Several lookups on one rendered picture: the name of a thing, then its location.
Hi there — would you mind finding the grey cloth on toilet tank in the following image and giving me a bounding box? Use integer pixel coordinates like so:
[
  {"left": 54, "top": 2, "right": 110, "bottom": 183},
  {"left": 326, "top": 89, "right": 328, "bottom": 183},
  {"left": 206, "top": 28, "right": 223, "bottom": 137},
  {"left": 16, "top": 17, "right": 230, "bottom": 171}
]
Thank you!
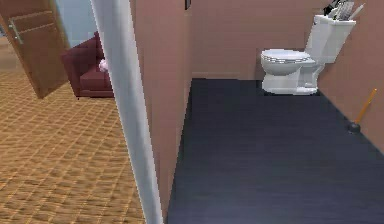
[{"left": 333, "top": 0, "right": 355, "bottom": 22}]

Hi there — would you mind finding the dark red sofa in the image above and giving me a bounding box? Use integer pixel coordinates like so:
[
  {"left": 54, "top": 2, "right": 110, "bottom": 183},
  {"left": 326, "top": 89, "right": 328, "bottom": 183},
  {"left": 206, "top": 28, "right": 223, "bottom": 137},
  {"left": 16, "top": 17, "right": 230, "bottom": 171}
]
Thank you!
[{"left": 60, "top": 31, "right": 115, "bottom": 99}]

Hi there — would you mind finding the white toilet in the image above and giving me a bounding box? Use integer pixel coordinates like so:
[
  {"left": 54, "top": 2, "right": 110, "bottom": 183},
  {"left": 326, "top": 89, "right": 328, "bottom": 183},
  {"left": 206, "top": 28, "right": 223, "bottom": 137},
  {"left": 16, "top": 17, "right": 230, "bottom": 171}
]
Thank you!
[{"left": 260, "top": 14, "right": 357, "bottom": 97}]

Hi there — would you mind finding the orange handled plunger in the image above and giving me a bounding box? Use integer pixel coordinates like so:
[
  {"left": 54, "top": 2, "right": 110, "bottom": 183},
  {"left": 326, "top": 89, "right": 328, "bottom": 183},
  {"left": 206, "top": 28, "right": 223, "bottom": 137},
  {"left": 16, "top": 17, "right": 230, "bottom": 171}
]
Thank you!
[{"left": 347, "top": 88, "right": 378, "bottom": 135}]

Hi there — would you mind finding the brown wooden room door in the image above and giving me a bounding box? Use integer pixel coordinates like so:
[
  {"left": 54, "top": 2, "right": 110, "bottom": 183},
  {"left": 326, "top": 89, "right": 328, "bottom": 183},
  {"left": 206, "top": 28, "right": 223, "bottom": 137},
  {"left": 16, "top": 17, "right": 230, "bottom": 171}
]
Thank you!
[{"left": 0, "top": 0, "right": 71, "bottom": 100}]

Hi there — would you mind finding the grey door handle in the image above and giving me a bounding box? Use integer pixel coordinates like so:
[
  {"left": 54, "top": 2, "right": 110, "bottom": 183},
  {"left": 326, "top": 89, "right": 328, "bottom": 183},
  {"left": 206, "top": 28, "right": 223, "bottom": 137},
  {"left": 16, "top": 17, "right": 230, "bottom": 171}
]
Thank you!
[{"left": 7, "top": 18, "right": 24, "bottom": 45}]

